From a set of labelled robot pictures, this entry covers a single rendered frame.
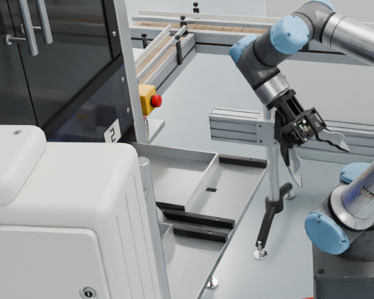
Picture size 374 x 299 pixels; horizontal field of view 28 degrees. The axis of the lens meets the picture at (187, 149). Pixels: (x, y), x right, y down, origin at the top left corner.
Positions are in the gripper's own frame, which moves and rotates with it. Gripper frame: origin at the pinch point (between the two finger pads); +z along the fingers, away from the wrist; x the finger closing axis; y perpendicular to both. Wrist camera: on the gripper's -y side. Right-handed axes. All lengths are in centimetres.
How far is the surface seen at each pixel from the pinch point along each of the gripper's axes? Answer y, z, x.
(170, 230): -26.9, -7.6, -31.9
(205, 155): -49, -18, -6
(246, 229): -158, 21, 24
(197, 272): -16.9, 3.6, -34.4
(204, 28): -110, -57, 42
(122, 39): -40, -58, -9
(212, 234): -22.7, -1.0, -24.7
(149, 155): -60, -27, -17
